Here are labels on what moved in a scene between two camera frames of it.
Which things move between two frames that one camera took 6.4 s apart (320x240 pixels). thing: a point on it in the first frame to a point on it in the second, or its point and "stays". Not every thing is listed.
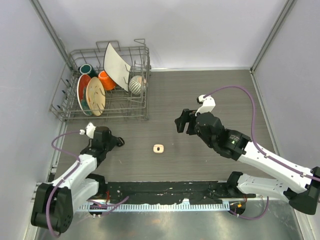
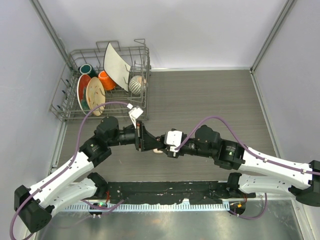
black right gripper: [181, 122] to [172, 154]
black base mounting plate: [155, 192] stays
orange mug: [108, 84] stays
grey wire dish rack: [106, 82] stays
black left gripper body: [112, 143] to [138, 135]
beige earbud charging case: [158, 148] stays
